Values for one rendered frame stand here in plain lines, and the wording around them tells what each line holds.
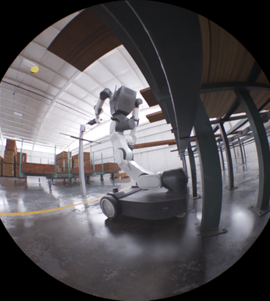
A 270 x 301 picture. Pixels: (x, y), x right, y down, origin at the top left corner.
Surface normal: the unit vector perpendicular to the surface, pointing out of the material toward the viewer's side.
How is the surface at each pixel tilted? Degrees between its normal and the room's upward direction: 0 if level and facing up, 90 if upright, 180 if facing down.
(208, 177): 90
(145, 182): 90
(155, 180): 90
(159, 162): 90
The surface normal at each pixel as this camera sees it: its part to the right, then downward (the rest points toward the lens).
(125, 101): 0.51, 0.25
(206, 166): -0.44, -0.13
